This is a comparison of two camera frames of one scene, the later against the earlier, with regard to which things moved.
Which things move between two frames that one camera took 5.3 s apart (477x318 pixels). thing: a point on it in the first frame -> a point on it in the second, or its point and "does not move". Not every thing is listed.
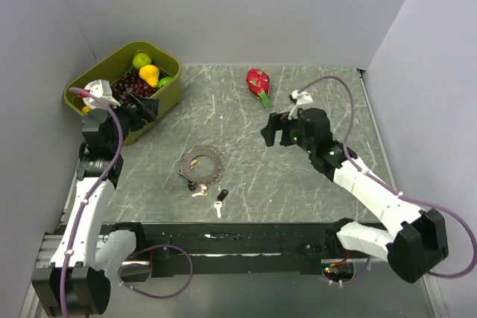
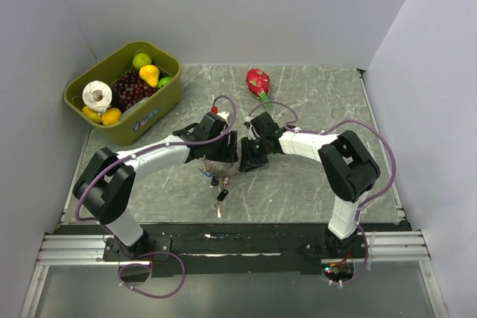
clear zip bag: [206, 150] -> [220, 169]
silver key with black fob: [218, 203] does not move
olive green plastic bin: [168, 63] does not move
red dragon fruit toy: [258, 82] does not move
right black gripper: [279, 121] -> [248, 160]
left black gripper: [147, 109] -> [228, 153]
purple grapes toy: [131, 82] does not move
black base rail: [232, 248] does not move
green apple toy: [141, 59] does not move
